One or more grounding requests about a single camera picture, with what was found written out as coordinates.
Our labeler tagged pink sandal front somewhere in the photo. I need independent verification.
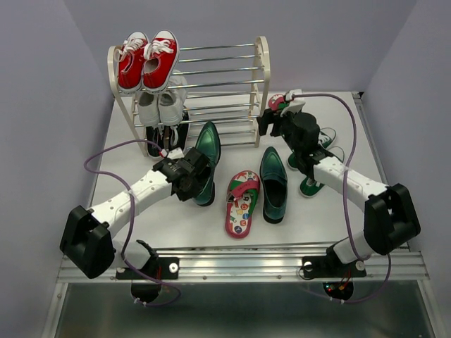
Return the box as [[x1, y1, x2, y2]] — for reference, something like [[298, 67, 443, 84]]
[[225, 170, 261, 239]]

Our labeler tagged white sneaker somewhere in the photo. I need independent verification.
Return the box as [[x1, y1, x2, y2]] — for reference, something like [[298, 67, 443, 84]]
[[158, 75, 187, 126], [137, 92, 160, 127]]

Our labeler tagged left white sneaker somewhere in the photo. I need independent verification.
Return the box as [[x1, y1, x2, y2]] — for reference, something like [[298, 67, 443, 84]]
[[137, 92, 160, 127]]

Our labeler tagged green loafer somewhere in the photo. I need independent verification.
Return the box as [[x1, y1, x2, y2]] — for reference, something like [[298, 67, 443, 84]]
[[193, 121, 221, 206], [259, 146, 288, 224]]

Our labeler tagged green loafer on table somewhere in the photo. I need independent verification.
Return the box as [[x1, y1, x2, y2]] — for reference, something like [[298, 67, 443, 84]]
[[259, 146, 288, 224]]

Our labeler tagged green sneaker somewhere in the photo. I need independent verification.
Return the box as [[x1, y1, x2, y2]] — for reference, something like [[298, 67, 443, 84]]
[[287, 127, 337, 170], [299, 146, 345, 198]]

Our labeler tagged left black canvas sneaker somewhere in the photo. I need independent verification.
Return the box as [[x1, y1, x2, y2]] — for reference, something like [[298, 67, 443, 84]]
[[145, 125, 165, 158]]

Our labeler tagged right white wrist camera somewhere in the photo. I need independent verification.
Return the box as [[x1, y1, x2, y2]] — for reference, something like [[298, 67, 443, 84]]
[[278, 89, 306, 117]]

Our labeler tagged left red canvas sneaker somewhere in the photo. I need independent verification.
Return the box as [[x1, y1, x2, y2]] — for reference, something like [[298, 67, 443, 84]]
[[115, 32, 148, 94]]

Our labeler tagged black canvas sneaker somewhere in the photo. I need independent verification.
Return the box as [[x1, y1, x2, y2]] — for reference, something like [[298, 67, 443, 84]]
[[161, 110, 190, 151], [145, 125, 165, 158]]

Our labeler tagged right white sneaker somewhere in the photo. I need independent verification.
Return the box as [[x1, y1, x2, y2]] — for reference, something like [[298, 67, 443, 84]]
[[158, 75, 187, 126]]

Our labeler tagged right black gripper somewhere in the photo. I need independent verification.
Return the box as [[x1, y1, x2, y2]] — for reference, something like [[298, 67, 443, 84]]
[[256, 105, 301, 155]]

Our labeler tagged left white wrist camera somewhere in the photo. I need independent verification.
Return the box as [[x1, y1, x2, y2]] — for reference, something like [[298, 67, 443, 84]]
[[159, 147, 184, 160]]

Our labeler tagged green sneaker upper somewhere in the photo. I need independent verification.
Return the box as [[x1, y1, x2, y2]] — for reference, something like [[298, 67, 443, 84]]
[[287, 127, 337, 170]]

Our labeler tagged aluminium rail frame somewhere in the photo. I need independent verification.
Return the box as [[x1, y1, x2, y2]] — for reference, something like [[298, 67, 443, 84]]
[[56, 92, 433, 284]]

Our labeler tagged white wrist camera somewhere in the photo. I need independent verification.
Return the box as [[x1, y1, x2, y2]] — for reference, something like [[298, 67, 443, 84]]
[[159, 147, 184, 160], [278, 89, 306, 117]]

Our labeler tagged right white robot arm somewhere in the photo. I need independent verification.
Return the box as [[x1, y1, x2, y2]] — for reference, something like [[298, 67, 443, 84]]
[[257, 109, 421, 275]]

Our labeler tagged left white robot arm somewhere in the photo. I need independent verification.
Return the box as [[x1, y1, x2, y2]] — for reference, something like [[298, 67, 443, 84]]
[[60, 149, 211, 279]]

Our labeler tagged pink sandal back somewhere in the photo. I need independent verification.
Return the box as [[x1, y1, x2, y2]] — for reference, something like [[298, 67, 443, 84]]
[[268, 94, 287, 111]]

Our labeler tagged red canvas sneaker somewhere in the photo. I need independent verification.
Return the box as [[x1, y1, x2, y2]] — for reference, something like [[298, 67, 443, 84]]
[[115, 32, 148, 94], [142, 30, 180, 92]]

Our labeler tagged right red canvas sneaker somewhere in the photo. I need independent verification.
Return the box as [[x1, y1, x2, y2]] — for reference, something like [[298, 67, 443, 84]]
[[142, 30, 180, 92]]

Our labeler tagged right black canvas sneaker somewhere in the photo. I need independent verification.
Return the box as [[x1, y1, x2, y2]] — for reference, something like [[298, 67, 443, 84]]
[[161, 110, 190, 151]]

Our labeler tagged cream shoe shelf with rods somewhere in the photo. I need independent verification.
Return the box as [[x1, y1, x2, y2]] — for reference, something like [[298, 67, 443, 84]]
[[106, 35, 271, 157]]

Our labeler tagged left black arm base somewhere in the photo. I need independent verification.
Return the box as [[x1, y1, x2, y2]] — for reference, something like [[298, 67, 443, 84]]
[[116, 239, 180, 280]]

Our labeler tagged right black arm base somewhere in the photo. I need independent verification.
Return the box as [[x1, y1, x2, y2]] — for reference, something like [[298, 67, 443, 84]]
[[297, 244, 366, 280]]

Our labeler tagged green sneaker lower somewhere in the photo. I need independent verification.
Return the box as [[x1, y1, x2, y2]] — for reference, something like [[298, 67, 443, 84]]
[[299, 146, 345, 198]]

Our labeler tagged pink sandal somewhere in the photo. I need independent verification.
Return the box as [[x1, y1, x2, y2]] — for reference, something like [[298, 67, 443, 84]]
[[268, 94, 287, 111], [225, 170, 261, 239]]

